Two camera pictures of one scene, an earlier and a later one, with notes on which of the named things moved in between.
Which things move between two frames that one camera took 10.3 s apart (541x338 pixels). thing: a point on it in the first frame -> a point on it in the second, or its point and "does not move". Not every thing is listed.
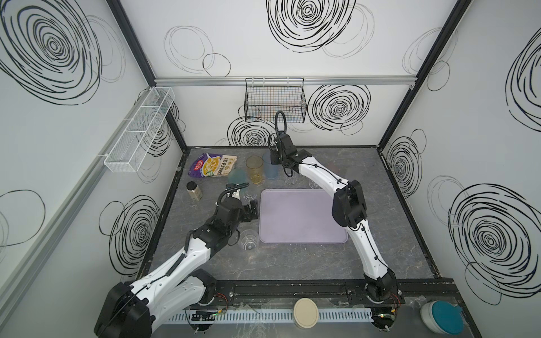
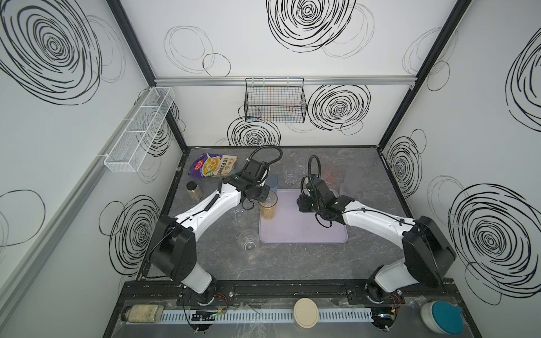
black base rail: [330, 291] does not move
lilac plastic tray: [299, 216] does not move
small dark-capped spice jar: [194, 191] does not move
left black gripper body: [244, 215] -> [260, 192]
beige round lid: [306, 313] does not move
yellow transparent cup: [255, 163] -> [268, 208]
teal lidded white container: [443, 317] does not move
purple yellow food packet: [213, 165] does not move
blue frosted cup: [272, 170] -> [272, 182]
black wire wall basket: [275, 100] does not move
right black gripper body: [281, 157] -> [309, 204]
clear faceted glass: [291, 180] does not move
